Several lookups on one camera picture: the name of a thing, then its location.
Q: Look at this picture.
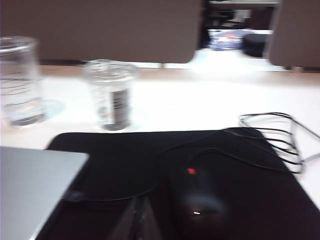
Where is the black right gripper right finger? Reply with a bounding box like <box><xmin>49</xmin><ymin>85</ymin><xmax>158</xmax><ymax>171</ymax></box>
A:
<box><xmin>140</xmin><ymin>194</ymin><xmax>164</xmax><ymax>240</ymax></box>

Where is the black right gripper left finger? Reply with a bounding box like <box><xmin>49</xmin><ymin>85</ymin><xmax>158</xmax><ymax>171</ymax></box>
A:
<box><xmin>116</xmin><ymin>195</ymin><xmax>141</xmax><ymax>240</ymax></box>

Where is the silver Dell laptop with sticker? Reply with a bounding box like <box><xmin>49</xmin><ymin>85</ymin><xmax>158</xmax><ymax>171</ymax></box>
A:
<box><xmin>0</xmin><ymin>146</ymin><xmax>90</xmax><ymax>240</ymax></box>

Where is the small clear plastic cup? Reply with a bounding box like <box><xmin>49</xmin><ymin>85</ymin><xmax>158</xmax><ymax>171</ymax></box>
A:
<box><xmin>80</xmin><ymin>58</ymin><xmax>141</xmax><ymax>132</ymax></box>

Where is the tall clear plastic cup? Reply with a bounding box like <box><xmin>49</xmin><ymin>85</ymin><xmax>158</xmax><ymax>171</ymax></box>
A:
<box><xmin>0</xmin><ymin>35</ymin><xmax>48</xmax><ymax>129</ymax></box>

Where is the black computer mouse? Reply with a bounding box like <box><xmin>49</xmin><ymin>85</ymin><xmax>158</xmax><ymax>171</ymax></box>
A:
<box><xmin>169</xmin><ymin>161</ymin><xmax>232</xmax><ymax>240</ymax></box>

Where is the black mouse pad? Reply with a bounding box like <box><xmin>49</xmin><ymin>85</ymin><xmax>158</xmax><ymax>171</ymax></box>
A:
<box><xmin>36</xmin><ymin>126</ymin><xmax>320</xmax><ymax>240</ymax></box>

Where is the wide brown desk divider panel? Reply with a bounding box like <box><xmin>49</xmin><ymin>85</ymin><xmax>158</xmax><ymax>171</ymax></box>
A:
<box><xmin>0</xmin><ymin>0</ymin><xmax>202</xmax><ymax>64</ymax></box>

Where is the blue patterned cloth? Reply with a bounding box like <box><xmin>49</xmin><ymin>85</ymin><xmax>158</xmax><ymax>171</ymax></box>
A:
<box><xmin>208</xmin><ymin>28</ymin><xmax>249</xmax><ymax>51</ymax></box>

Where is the black round cushion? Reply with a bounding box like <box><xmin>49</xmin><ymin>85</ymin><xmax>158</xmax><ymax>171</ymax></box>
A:
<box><xmin>243</xmin><ymin>33</ymin><xmax>267</xmax><ymax>59</ymax></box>

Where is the brown divider panel, white edge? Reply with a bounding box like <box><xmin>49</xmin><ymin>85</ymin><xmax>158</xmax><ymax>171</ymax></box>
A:
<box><xmin>268</xmin><ymin>0</ymin><xmax>320</xmax><ymax>73</ymax></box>

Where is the black mouse cable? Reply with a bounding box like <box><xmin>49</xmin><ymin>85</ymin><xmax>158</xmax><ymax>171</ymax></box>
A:
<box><xmin>63</xmin><ymin>112</ymin><xmax>320</xmax><ymax>203</ymax></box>

